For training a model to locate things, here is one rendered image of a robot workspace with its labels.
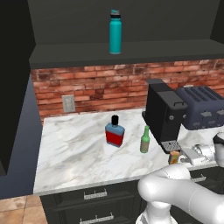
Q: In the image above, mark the dark open wall cabinet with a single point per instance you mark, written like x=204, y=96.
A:
x=163, y=55

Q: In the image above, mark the grey wall outlet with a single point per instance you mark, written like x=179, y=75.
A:
x=68, y=103

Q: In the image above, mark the green glass bottle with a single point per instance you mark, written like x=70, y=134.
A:
x=144, y=144

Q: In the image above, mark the black coffee machine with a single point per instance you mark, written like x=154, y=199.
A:
x=162, y=113

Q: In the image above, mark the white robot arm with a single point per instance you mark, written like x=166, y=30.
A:
x=180, y=192

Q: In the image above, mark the dark drawer front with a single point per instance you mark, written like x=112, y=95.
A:
x=70, y=217
x=210, y=175
x=70, y=198

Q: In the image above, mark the dark blue toaster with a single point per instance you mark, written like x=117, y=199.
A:
x=201, y=108

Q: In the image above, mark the teal water bottle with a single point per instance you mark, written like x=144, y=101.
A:
x=115, y=35

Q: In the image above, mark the dark cabinet door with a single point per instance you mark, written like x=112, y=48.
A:
x=13, y=73

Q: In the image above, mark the blue red liquor bottle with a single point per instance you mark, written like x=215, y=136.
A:
x=115, y=137

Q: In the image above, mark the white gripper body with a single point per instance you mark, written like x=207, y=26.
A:
x=192, y=157

